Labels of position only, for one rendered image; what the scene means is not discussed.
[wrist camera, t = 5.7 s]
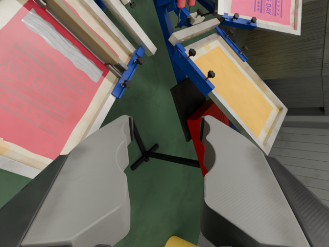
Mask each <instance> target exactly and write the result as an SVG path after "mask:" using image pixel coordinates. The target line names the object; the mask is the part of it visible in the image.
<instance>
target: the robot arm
mask: <svg viewBox="0 0 329 247"><path fill-rule="evenodd" d="M131 141H133V117H132V116H127V115H122V116H120V117H119V118H117V119H115V120H114V121H112V122H110V123H109V124H107V125H105V126H104V127H102V128H100V129H99V130H97V131H95V132H94V133H92V134H91V135H89V136H88V137H86V138H85V139H84V140H83V141H81V142H80V143H79V144H78V145H77V146H75V147H74V148H73V149H72V150H71V151H70V152H69V153H68V154H63V155H59V156H57V157H56V158H55V159H54V160H53V161H52V162H51V163H50V164H49V165H48V166H46V167H45V168H44V169H43V170H42V171H41V172H40V173H39V174H38V175H37V176H35V177H34V178H33V179H32V180H31V181H30V182H29V183H28V184H27V185H25V186H24V187H23V188H22V189H21V190H20V191H19V192H18V193H17V194H16V195H14V196H13V197H12V198H11V199H10V200H9V201H8V202H7V203H6V204H5V205H4V206H3V207H2V208H1V209H0V247H113V246H114V245H115V244H116V243H118V242H119V241H120V240H121V239H123V238H124V237H125V236H126V235H127V234H128V232H129V230H130V199H129V191H128V184H127V176H126V174H125V173H124V170H125V168H126V167H127V166H128V164H129V157H128V149H127V146H128V145H129V144H130V142H131ZM200 141H202V143H203V144H204V145H205V153H204V162H203V164H204V166H205V167H206V169H207V170H208V173H207V174H206V175H205V177H204V185H203V192H202V200H201V215H200V229H201V232H202V234H203V236H204V237H205V238H206V239H207V240H209V241H210V242H211V243H212V244H213V245H215V246H216V247H329V207H328V206H326V205H325V204H324V203H323V202H322V201H321V200H320V199H319V198H318V197H317V196H316V195H315V194H314V193H313V192H312V191H311V190H310V189H309V188H308V187H307V186H305V185H304V184H303V183H302V182H301V181H300V180H299V179H298V178H297V177H296V176H295V175H294V174H293V173H292V172H290V171H289V170H288V169H287V168H286V167H285V166H284V165H283V164H282V163H281V162H280V161H279V160H278V159H277V158H275V157H274V156H266V155H265V154H264V153H263V152H262V151H261V150H260V149H259V148H258V147H257V146H255V145H254V144H253V143H252V142H251V141H250V140H248V139H247V138H246V137H244V136H243V135H241V134H240V133H238V132H237V131H235V130H234V129H232V128H230V127H229V126H227V125H225V124H224V123H222V122H221V121H219V120H217V119H216V118H214V117H212V116H210V115H207V116H202V117H201V122H200Z"/></svg>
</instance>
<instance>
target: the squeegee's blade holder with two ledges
mask: <svg viewBox="0 0 329 247"><path fill-rule="evenodd" d="M46 12H47V13H49V14H50V15H51V16H52V17H53V18H54V19H55V20H56V21H57V22H58V23H59V24H60V25H61V26H63V27H64V28H65V29H66V30H67V31H68V32H69V33H70V34H71V35H72V36H73V37H74V38H76V39H77V40H78V41H79V42H80V43H81V44H82V45H83V46H84V47H85V48H86V49H87V50H89V51H90V52H91V53H92V54H93V55H94V56H95V57H96V58H97V59H98V60H99V61H100V62H102V63H103V64H105V61H104V60H103V59H102V58H101V57H100V56H99V55H98V54H97V53H96V52H95V51H94V50H93V49H92V48H91V47H89V46H88V45H87V44H86V43H85V42H84V41H83V40H82V39H81V38H80V37H79V36H78V35H77V34H76V33H75V32H74V31H73V30H71V29H70V28H69V27H68V26H67V25H66V24H65V23H64V22H63V21H62V20H61V19H60V18H59V17H58V16H57V15H56V14H54V13H53V12H52V11H51V10H50V9H49V8H47V9H46Z"/></svg>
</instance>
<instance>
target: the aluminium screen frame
mask: <svg viewBox="0 0 329 247"><path fill-rule="evenodd" d="M79 2H80V3H81V4H82V5H83V6H84V7H85V8H86V9H87V10H88V11H89V12H90V14H91V15H92V16H93V17H94V18H95V19H96V20H97V21H98V22H99V23H100V24H101V25H102V27H103V28H104V29H105V30H106V31H107V32H108V33H109V34H110V35H111V36H112V37H113V38H114V40H115V41H116V42H117V43H118V44H119V45H120V46H121V47H122V48H123V49H124V50H125V51H126V53H127V54H128V55H129V56H128V58H127V60H126V62H125V65H127V64H128V62H129V61H130V59H131V57H132V55H133V54H134V52H135V50H136V49H135V48H134V47H133V46H132V44H131V43H130V42H129V41H128V40H127V39H126V38H125V36H124V35H123V34H122V33H121V32H120V31H119V29H118V28H117V27H116V26H115V25H114V24H113V23H112V21H111V20H110V19H109V18H108V17H107V16H106V14H105V13H104V12H103V11H102V10H101V9H100V8H99V6H98V5H97V4H96V3H95V2H94V1H93V0H79ZM118 80H119V78H116V79H115V81H114V82H113V84H112V86H111V88H110V90H109V91H108V93H107V95H106V97H105V98H104V100H103V102H102V103H101V105H100V107H99V109H98V110H97V112H96V114H95V115H94V117H93V119H92V121H91V122H90V124H89V126H88V128H87V129H86V131H85V133H84V134H83V136H82V138H81V140H80V141H79V143H80V142H81V141H83V140H84V139H85V138H86V137H88V136H89V135H91V134H92V133H94V132H95V131H97V130H99V128H100V126H101V124H102V123H103V121H104V119H105V117H106V115H107V114H108V112H109V110H110V108H111V106H112V104H113V103H114V101H115V99H116V97H115V96H114V95H113V94H112V93H111V92H112V91H113V89H114V87H115V85H116V83H117V82H118ZM0 168H1V169H4V170H7V171H10V172H13V173H17V174H20V175H23V176H26V177H29V178H32V179H33V178H34V177H35V176H37V175H38V174H39V173H40V172H41V171H42V170H40V169H38V168H35V167H32V166H29V165H27V164H24V163H21V162H19V161H16V160H13V159H10V158H8V157H5V156H2V155H0Z"/></svg>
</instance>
